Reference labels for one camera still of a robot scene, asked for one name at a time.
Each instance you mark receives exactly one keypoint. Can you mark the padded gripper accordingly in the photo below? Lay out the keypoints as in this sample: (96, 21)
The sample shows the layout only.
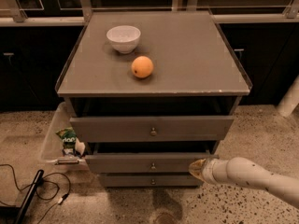
(208, 171)

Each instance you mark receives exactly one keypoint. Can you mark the grey drawer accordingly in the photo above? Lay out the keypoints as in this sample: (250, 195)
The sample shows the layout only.
(149, 158)
(151, 129)
(143, 180)

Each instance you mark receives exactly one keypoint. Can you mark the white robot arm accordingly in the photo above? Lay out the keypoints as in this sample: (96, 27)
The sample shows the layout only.
(246, 174)

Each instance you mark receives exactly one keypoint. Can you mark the grey top drawer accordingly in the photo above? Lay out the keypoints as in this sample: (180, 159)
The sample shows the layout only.
(151, 129)

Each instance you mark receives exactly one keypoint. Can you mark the grey drawer cabinet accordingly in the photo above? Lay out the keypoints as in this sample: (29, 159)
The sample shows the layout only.
(195, 73)

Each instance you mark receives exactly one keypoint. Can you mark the grey bottom drawer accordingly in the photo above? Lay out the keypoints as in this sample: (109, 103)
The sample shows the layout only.
(143, 180)

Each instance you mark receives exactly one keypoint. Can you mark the orange fruit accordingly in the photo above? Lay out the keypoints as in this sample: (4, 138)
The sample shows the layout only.
(142, 67)

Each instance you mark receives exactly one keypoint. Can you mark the white packet in bin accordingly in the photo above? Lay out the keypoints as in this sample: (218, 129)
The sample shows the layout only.
(79, 147)

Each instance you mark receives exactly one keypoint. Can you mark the green snack bag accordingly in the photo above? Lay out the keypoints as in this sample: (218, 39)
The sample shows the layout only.
(68, 137)

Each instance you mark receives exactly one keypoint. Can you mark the clear plastic bin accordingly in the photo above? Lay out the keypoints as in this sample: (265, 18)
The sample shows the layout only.
(52, 148)

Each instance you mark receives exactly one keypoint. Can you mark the white ceramic bowl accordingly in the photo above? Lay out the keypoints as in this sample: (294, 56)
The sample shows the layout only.
(124, 38)

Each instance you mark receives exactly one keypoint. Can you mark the black bar on floor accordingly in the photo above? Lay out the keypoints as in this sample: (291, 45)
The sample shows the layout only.
(28, 197)

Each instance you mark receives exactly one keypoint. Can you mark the white post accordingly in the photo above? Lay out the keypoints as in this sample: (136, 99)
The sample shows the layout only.
(290, 100)

